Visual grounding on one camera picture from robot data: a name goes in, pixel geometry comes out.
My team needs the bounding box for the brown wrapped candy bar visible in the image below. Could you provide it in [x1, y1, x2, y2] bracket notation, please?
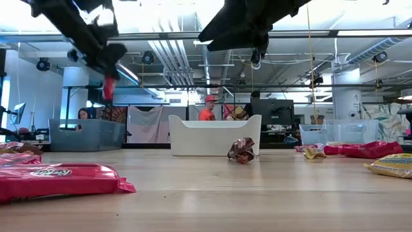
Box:
[0, 140, 45, 156]

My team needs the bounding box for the marbled colourful fabric panel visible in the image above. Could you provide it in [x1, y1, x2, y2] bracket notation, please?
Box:
[360, 102, 412, 143]

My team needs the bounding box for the overhead frame bar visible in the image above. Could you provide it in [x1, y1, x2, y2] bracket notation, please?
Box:
[0, 30, 412, 42]

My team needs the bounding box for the grey ceiling air duct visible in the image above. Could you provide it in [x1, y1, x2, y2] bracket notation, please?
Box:
[201, 48, 233, 96]

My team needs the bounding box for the colourful patterned cloth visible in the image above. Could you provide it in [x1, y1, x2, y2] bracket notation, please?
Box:
[221, 102, 249, 121]

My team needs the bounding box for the brown Payday candy bar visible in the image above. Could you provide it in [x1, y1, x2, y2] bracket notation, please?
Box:
[227, 136, 258, 165]

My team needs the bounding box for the person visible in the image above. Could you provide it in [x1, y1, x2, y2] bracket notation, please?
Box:
[198, 95, 218, 122]
[234, 90, 262, 121]
[75, 107, 91, 132]

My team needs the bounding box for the cluttered background desk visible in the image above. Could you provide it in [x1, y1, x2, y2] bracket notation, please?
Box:
[0, 127, 51, 145]

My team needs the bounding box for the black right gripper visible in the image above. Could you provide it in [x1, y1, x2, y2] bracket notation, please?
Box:
[198, 0, 313, 52]

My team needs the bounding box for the tilted computer monitor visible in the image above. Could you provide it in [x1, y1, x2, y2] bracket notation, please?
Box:
[12, 102, 27, 125]

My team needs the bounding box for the white round column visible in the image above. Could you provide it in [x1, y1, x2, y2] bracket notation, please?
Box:
[331, 68, 362, 121]
[61, 66, 89, 120]

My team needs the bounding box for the yellow hanging cable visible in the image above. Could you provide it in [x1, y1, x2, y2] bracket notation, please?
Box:
[304, 0, 319, 125]

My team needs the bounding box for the grey plastic bin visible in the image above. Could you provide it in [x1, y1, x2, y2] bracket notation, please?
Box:
[48, 118, 127, 153]

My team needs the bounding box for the black computer monitor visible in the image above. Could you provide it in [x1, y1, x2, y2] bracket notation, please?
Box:
[250, 98, 295, 126]

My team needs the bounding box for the dark red wrapped candy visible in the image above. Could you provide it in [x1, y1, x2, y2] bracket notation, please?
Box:
[294, 143, 325, 153]

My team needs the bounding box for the black long table edge rail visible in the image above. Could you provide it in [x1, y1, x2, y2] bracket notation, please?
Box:
[38, 142, 412, 154]

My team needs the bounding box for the yellow wrapped candy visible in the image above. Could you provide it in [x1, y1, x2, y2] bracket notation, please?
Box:
[364, 153, 412, 180]
[303, 147, 328, 160]

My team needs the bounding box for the red KitKat candy bar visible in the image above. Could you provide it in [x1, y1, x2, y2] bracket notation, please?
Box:
[323, 144, 352, 157]
[0, 152, 43, 168]
[102, 76, 117, 102]
[0, 162, 137, 204]
[343, 140, 404, 160]

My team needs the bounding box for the silver flexible air duct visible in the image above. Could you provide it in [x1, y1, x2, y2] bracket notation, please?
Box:
[346, 36, 407, 65]

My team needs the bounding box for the black horizontal ceiling rail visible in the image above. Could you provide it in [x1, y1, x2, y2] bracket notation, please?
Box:
[62, 83, 412, 90]

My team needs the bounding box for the white plastic bin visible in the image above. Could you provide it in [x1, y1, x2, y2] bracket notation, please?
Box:
[168, 114, 263, 157]

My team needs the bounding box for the black hanging cable reel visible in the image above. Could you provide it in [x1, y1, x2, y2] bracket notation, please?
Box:
[250, 48, 263, 70]
[372, 50, 389, 64]
[66, 48, 79, 63]
[142, 50, 155, 66]
[35, 57, 52, 72]

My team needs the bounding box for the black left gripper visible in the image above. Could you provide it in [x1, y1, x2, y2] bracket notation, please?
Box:
[30, 0, 128, 81]

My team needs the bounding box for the clear plastic bin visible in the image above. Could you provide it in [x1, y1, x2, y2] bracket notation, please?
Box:
[299, 119, 380, 146]

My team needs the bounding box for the pink and white cloth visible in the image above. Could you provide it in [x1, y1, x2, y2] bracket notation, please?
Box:
[126, 105, 188, 144]

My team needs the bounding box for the spider web pattern cloth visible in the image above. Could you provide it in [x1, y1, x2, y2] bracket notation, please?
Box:
[95, 105, 129, 124]

